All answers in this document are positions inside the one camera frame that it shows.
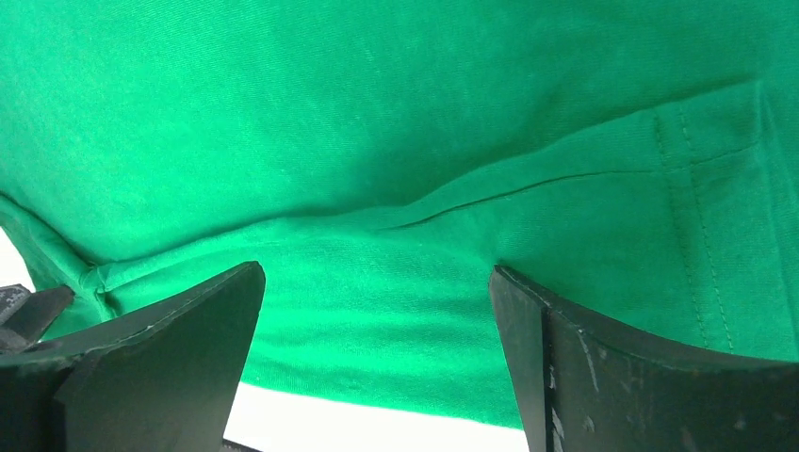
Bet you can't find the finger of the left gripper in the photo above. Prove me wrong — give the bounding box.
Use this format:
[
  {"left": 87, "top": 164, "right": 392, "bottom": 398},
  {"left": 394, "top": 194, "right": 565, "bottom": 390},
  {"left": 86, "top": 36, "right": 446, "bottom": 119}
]
[{"left": 1, "top": 284, "right": 74, "bottom": 355}]

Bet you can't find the green t shirt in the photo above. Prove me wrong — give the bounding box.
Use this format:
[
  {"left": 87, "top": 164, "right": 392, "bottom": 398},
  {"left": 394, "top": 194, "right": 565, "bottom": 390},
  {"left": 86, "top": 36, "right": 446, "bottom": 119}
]
[{"left": 1, "top": 0, "right": 798, "bottom": 428}]

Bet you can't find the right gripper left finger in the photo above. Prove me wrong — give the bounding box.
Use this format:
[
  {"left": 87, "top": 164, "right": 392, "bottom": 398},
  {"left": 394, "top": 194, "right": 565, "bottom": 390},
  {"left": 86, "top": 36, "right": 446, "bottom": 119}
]
[{"left": 1, "top": 262, "right": 266, "bottom": 451}]

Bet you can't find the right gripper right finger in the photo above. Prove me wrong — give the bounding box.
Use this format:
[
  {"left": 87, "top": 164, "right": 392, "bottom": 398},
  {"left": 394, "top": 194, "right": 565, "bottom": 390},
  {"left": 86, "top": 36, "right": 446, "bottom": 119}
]
[{"left": 489, "top": 266, "right": 798, "bottom": 452}]

